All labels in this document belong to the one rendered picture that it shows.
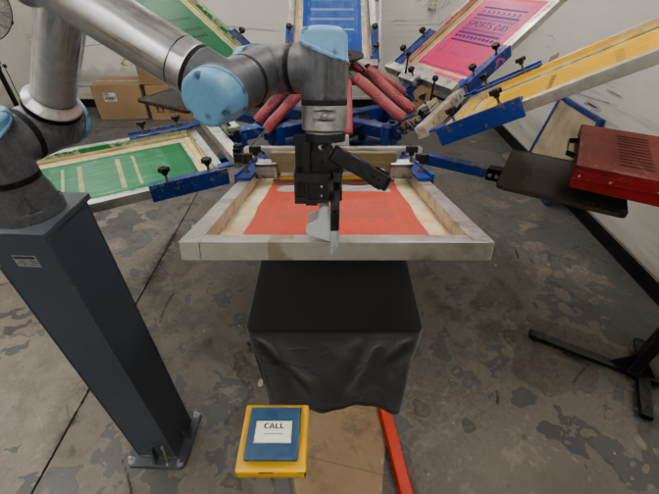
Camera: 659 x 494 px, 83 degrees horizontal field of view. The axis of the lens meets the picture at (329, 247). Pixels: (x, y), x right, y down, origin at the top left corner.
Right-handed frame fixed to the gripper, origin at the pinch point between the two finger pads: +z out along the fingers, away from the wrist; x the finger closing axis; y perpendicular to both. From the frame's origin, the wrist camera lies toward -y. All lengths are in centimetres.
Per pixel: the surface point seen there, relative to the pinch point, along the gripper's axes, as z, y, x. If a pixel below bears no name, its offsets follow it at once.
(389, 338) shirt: 32.0, -14.4, -13.0
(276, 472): 37.3, 10.7, 19.3
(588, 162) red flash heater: -3, -91, -68
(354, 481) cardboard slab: 119, -9, -35
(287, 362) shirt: 43.5, 12.7, -17.6
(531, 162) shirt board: 3, -89, -103
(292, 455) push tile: 34.8, 7.8, 17.7
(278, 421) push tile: 33.2, 10.9, 11.8
